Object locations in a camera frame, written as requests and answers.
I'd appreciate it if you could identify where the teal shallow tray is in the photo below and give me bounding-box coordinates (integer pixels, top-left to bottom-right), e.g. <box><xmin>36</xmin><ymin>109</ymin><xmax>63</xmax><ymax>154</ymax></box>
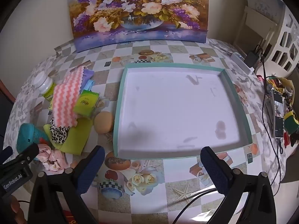
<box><xmin>113</xmin><ymin>63</ymin><xmax>253</xmax><ymax>159</ymax></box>

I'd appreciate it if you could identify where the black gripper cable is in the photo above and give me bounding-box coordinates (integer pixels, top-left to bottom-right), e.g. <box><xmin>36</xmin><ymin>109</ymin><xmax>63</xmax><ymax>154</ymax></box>
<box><xmin>172</xmin><ymin>188</ymin><xmax>219</xmax><ymax>224</ymax></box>

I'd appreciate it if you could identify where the flower painting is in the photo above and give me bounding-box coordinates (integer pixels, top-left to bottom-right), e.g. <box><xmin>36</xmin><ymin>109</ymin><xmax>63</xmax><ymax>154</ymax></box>
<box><xmin>67</xmin><ymin>0</ymin><xmax>209</xmax><ymax>53</ymax></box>

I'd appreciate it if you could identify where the black charger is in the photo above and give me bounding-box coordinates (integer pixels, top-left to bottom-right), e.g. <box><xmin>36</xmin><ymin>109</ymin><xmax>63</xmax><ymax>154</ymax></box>
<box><xmin>244</xmin><ymin>49</ymin><xmax>260</xmax><ymax>68</ymax></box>

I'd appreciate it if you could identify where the white bottle with green label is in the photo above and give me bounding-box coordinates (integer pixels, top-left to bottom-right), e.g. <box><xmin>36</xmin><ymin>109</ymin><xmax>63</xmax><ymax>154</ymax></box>
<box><xmin>33</xmin><ymin>71</ymin><xmax>56</xmax><ymax>102</ymax></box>

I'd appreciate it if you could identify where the leopard print scrunchie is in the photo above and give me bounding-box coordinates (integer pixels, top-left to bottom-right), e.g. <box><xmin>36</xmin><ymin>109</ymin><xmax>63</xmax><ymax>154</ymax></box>
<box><xmin>50</xmin><ymin>117</ymin><xmax>72</xmax><ymax>145</ymax></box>

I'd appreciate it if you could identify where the purple snack packet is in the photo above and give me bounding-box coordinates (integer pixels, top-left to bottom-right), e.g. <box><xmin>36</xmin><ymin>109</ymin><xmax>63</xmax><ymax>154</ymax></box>
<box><xmin>83</xmin><ymin>68</ymin><xmax>94</xmax><ymax>84</ymax></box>

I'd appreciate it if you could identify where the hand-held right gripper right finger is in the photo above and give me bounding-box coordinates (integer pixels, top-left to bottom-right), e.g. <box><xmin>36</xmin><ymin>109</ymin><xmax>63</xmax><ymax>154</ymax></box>
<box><xmin>200</xmin><ymin>146</ymin><xmax>277</xmax><ymax>224</ymax></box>

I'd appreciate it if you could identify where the blue face mask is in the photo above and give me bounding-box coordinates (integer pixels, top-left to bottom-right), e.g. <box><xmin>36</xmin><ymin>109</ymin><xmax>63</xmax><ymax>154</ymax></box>
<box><xmin>81</xmin><ymin>79</ymin><xmax>95</xmax><ymax>91</ymax></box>

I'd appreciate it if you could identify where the yellow and green sponge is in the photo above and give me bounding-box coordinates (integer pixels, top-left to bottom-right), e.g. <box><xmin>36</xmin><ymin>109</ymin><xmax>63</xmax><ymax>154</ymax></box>
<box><xmin>284</xmin><ymin>111</ymin><xmax>299</xmax><ymax>136</ymax></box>

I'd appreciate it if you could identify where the teal perforated plastic object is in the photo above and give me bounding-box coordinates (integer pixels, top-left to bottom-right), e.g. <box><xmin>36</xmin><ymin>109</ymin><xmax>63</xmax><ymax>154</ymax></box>
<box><xmin>16</xmin><ymin>123</ymin><xmax>50</xmax><ymax>161</ymax></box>

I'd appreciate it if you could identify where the pink white striped cloth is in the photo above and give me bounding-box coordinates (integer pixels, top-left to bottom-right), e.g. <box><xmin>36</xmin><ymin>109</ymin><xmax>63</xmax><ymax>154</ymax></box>
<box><xmin>52</xmin><ymin>66</ymin><xmax>86</xmax><ymax>127</ymax></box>

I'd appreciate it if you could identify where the pink floral scrunchie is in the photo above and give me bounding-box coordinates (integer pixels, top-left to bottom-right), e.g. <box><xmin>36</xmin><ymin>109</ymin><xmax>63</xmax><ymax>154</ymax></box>
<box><xmin>37</xmin><ymin>143</ymin><xmax>67</xmax><ymax>174</ymax></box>

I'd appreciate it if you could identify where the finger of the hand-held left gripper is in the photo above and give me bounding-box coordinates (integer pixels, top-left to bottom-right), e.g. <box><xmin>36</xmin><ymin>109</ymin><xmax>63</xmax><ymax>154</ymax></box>
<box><xmin>0</xmin><ymin>146</ymin><xmax>14</xmax><ymax>163</ymax></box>
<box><xmin>13</xmin><ymin>143</ymin><xmax>40</xmax><ymax>168</ymax></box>

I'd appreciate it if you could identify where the beige round sponge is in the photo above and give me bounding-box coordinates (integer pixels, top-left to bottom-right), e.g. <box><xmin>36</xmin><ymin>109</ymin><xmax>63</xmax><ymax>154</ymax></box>
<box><xmin>94</xmin><ymin>111</ymin><xmax>114</xmax><ymax>134</ymax></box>

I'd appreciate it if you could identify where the black charger cable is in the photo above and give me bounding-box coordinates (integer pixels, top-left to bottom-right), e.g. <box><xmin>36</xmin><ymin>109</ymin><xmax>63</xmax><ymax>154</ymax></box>
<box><xmin>254</xmin><ymin>44</ymin><xmax>288</xmax><ymax>197</ymax></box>

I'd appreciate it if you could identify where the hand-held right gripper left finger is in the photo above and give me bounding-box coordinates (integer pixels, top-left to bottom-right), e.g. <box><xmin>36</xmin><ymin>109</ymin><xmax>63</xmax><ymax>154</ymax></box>
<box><xmin>27</xmin><ymin>145</ymin><xmax>106</xmax><ymax>224</ymax></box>

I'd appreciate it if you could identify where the white power strip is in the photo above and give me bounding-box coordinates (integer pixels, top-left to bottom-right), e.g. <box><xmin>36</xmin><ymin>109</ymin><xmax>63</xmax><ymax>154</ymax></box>
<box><xmin>230</xmin><ymin>52</ymin><xmax>256</xmax><ymax>75</ymax></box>

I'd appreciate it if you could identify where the smartphone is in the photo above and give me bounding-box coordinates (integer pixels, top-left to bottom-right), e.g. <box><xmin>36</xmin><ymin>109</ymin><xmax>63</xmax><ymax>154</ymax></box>
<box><xmin>271</xmin><ymin>90</ymin><xmax>286</xmax><ymax>139</ymax></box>

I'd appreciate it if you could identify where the pile of colourful trinkets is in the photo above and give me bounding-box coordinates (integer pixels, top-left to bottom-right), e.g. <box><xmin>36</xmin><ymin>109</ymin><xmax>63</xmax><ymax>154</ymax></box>
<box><xmin>266</xmin><ymin>75</ymin><xmax>299</xmax><ymax>103</ymax></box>

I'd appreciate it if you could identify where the person's left hand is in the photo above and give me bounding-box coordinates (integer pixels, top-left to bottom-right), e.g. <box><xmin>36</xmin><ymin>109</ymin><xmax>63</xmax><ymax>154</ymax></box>
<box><xmin>0</xmin><ymin>195</ymin><xmax>27</xmax><ymax>224</ymax></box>

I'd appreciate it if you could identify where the dark furniture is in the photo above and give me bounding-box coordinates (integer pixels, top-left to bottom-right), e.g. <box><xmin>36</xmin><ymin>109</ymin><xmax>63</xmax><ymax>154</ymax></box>
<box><xmin>0</xmin><ymin>79</ymin><xmax>16</xmax><ymax>112</ymax></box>

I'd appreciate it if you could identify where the white lattice furniture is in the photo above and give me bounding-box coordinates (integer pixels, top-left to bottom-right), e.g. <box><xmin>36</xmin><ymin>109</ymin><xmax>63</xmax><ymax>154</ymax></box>
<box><xmin>257</xmin><ymin>2</ymin><xmax>299</xmax><ymax>75</ymax></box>

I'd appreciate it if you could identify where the yellow-green cloth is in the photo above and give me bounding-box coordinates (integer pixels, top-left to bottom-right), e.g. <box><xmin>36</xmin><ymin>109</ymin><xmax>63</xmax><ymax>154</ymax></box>
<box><xmin>43</xmin><ymin>115</ymin><xmax>94</xmax><ymax>155</ymax></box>

